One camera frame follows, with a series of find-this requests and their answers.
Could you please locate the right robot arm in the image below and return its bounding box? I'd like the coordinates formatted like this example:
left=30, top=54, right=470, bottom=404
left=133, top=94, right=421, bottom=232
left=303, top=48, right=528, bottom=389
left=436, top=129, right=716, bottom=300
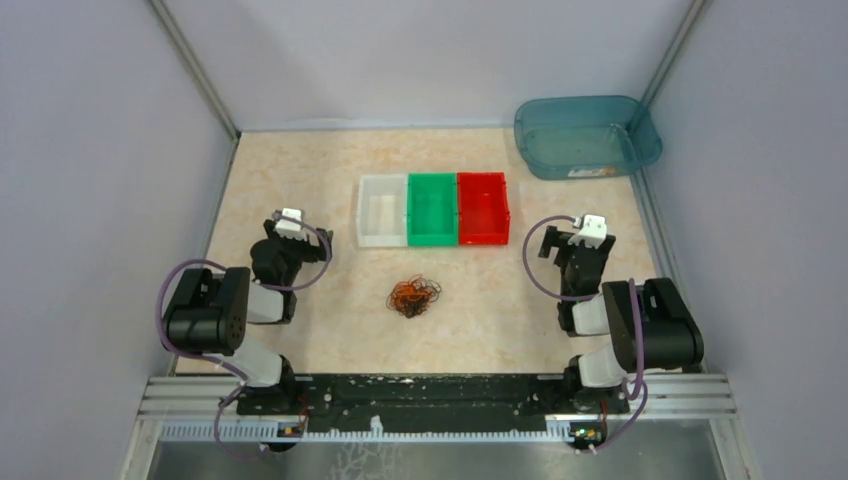
left=538, top=226, right=705, bottom=412

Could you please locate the white plastic bin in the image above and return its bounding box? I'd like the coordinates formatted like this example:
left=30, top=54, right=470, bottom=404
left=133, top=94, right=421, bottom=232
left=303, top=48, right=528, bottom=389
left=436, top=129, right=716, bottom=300
left=355, top=174, right=408, bottom=248

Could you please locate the red plastic bin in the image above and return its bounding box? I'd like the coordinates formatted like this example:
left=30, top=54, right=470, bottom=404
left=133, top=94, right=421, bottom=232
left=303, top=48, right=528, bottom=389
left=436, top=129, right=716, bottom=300
left=457, top=172, right=511, bottom=245

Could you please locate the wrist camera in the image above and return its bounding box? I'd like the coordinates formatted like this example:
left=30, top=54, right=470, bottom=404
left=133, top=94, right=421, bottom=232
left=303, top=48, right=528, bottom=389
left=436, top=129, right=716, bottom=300
left=272, top=208, right=308, bottom=240
left=569, top=214, right=608, bottom=249

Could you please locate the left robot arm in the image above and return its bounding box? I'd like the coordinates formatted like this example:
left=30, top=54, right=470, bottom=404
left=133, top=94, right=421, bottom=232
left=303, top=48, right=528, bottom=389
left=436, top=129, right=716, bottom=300
left=157, top=213, right=334, bottom=415

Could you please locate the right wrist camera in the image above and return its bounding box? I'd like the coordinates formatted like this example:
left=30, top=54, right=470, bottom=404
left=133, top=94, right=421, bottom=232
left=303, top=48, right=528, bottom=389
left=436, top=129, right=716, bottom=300
left=569, top=214, right=608, bottom=249

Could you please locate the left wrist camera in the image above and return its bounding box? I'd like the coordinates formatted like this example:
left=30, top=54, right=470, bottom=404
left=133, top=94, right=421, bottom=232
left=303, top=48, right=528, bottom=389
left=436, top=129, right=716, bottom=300
left=272, top=208, right=308, bottom=240

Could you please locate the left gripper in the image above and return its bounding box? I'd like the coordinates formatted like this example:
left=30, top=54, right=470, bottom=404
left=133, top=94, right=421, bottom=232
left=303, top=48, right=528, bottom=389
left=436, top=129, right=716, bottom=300
left=264, top=220, right=333, bottom=288

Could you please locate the teal translucent tub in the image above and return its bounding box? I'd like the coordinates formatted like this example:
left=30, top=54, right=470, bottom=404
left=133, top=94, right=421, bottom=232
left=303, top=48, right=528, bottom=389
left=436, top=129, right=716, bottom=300
left=513, top=95, right=663, bottom=181

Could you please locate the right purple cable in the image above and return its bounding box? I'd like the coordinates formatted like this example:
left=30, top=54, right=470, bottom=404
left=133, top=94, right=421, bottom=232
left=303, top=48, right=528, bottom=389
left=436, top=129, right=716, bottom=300
left=521, top=215, right=649, bottom=454

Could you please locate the orange black cable bundle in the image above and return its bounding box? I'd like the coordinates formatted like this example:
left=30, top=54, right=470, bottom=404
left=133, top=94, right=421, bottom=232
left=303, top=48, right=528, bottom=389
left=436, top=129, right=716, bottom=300
left=386, top=274, right=443, bottom=319

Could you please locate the green plastic bin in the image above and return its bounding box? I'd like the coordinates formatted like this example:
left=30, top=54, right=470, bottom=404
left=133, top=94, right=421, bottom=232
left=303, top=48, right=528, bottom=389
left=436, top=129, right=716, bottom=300
left=407, top=172, right=459, bottom=247

